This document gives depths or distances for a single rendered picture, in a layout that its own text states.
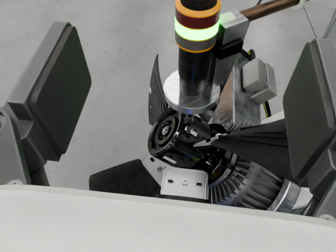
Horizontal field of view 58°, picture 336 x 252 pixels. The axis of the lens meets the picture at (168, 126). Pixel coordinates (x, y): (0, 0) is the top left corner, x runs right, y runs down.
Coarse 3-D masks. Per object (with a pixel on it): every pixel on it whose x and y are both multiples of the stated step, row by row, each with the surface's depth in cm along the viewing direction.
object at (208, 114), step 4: (168, 104) 74; (216, 104) 65; (212, 108) 65; (204, 112) 64; (208, 112) 67; (212, 112) 69; (204, 116) 66; (208, 116) 68; (204, 120) 67; (208, 120) 69; (228, 132) 59; (208, 140) 56; (192, 148) 57; (220, 148) 57; (152, 160) 69; (164, 168) 62; (168, 180) 59; (172, 180) 59; (196, 184) 59; (200, 184) 59
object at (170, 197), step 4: (156, 196) 58; (160, 196) 58; (164, 196) 57; (168, 196) 57; (172, 196) 57; (176, 196) 57; (180, 196) 57; (184, 196) 57; (184, 200) 57; (188, 200) 57; (192, 200) 57; (196, 200) 56; (200, 200) 57; (204, 200) 57; (208, 200) 57
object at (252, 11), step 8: (272, 0) 33; (280, 0) 33; (288, 0) 34; (296, 0) 34; (248, 8) 33; (256, 8) 33; (264, 8) 33; (272, 8) 33; (280, 8) 34; (248, 16) 32; (256, 16) 33
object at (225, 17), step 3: (228, 12) 32; (222, 15) 31; (225, 15) 31; (228, 15) 31; (231, 15) 31; (219, 18) 31; (222, 18) 31; (225, 18) 31; (228, 18) 31; (231, 18) 31; (234, 18) 31; (219, 21) 31; (222, 21) 31; (225, 21) 31; (219, 27) 31
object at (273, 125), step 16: (240, 128) 56; (256, 128) 49; (272, 128) 45; (224, 144) 48; (240, 144) 45; (256, 144) 43; (272, 144) 40; (256, 160) 39; (272, 160) 37; (288, 160) 36; (288, 176) 34
